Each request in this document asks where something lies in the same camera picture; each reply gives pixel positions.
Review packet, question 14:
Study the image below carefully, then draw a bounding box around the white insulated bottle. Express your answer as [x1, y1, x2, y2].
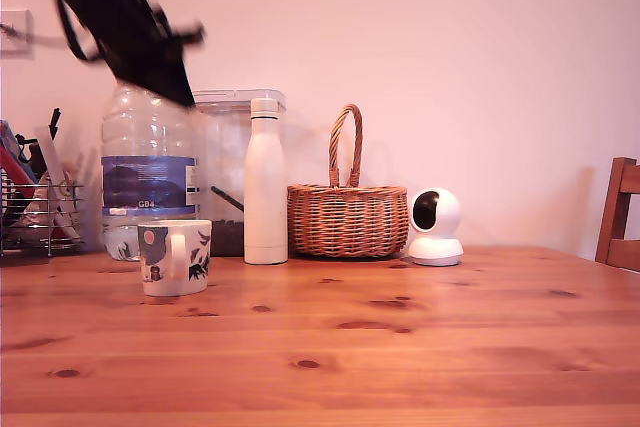
[243, 96, 290, 265]

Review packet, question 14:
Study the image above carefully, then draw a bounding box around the small white round camera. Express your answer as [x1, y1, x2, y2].
[407, 186, 465, 267]

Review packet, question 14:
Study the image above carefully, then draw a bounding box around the metal wire rack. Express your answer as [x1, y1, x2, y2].
[0, 181, 87, 258]

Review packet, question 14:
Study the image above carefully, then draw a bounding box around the dark scoop handle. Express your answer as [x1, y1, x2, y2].
[209, 185, 246, 212]

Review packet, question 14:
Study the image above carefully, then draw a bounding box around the white paper sheet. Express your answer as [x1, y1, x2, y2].
[33, 124, 84, 239]

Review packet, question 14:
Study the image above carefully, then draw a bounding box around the white mug with animal print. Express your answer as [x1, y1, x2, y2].
[137, 219, 213, 298]

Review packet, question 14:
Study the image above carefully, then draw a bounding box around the wicker basket with handle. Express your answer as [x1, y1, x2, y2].
[286, 104, 410, 259]

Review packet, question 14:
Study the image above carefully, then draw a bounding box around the wooden chair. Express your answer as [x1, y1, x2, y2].
[594, 156, 640, 273]

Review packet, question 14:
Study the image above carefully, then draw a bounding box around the clear lidded storage container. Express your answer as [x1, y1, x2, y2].
[192, 89, 287, 257]

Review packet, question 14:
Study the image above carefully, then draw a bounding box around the large clear water bottle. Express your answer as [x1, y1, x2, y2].
[101, 82, 201, 262]

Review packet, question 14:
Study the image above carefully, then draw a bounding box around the short black arm cable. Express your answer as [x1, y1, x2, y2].
[55, 0, 107, 66]

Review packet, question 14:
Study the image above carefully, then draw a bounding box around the blue and red book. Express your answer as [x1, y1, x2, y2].
[0, 119, 41, 243]

